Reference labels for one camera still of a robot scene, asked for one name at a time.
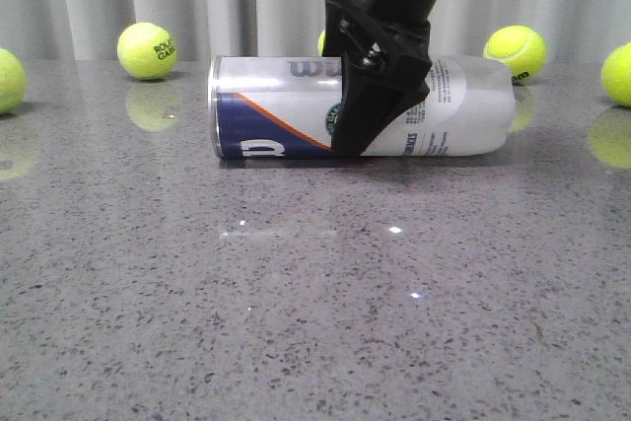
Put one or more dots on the far right yellow tennis ball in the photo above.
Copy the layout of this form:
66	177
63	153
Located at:
615	75

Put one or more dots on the centre yellow tennis ball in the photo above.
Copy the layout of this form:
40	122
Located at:
321	42

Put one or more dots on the yellow Roland Garros tennis ball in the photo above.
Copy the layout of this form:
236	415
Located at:
146	51

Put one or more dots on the grey pleated curtain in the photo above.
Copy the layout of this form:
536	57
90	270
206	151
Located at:
574	30

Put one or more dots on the far left yellow tennis ball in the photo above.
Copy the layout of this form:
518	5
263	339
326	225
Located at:
13	80

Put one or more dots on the yellow Wilson tennis ball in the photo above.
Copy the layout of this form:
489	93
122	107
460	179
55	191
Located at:
521	48

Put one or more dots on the white blue Wilson tennis can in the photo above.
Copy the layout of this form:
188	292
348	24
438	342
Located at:
286	107

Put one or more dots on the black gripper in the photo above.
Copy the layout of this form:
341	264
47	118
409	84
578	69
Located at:
383	47

